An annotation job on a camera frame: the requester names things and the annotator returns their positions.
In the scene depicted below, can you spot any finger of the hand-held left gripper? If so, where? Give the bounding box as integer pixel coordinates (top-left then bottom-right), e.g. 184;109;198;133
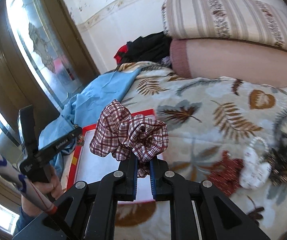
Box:
70;126;83;142

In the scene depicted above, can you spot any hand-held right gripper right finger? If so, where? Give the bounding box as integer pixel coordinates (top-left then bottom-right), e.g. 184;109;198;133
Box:
150;159;271;240

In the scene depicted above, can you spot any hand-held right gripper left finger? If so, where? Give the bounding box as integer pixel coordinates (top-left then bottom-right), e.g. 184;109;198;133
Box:
40;155;138;240

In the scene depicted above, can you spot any red shallow box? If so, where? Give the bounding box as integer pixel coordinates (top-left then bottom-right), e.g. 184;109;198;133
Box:
66;109;167;203

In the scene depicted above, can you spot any red and white plaid scrunchie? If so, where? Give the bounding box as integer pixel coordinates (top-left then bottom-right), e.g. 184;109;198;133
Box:
90;99;169;178

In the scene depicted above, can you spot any dark red dotted scrunchie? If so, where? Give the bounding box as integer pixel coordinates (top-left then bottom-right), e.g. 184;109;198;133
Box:
206;151;245;195

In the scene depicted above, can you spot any white dotted scrunchie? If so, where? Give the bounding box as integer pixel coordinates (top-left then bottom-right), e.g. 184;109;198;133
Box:
238;145;271;189

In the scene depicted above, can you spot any pearl bracelet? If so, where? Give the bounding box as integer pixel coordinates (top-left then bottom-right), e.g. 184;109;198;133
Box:
247;137;270;155

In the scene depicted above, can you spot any black bow hair clip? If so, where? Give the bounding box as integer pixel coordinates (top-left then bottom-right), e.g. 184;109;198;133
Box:
266;132;287;185

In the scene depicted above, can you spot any person's left forearm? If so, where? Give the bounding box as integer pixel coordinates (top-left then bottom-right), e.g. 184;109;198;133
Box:
15;192;46;233

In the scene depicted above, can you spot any person's left hand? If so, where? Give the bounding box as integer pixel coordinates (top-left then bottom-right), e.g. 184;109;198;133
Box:
34;169;63;201

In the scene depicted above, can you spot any white rod with blue marks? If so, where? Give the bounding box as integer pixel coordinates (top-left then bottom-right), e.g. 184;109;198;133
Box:
0;136;80;240

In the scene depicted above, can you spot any light blue cloth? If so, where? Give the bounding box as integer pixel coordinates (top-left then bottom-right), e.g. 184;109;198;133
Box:
39;69;141;178

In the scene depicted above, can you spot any red clothing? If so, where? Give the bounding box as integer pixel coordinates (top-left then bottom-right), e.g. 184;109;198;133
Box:
114;44;129;64

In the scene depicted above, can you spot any leaf printed blanket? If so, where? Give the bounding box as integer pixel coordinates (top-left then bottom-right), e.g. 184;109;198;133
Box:
114;61;287;240

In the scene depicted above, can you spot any black clothing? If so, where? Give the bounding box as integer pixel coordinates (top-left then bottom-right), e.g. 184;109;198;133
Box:
122;31;172;68

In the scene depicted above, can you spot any grey patterned fabric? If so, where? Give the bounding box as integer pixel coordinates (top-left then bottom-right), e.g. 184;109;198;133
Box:
160;56;172;68

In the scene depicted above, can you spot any pink bolster pillow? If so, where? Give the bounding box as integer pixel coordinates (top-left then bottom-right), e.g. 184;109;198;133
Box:
170;38;287;89

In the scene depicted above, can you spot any striped floral pillow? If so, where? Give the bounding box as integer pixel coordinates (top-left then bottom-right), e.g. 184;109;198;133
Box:
161;0;287;55

